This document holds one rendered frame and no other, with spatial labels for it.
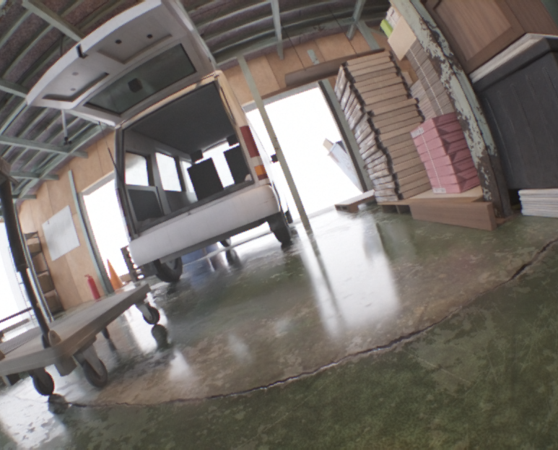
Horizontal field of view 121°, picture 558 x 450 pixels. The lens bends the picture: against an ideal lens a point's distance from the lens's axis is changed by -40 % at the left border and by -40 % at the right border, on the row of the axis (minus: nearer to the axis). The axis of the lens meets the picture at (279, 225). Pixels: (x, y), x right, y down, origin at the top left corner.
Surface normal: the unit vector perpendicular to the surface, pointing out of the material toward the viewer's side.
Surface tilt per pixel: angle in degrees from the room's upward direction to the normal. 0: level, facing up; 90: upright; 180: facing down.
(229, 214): 88
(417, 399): 0
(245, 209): 89
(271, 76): 90
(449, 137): 90
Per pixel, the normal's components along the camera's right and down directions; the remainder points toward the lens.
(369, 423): -0.36, -0.93
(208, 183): -0.04, 0.13
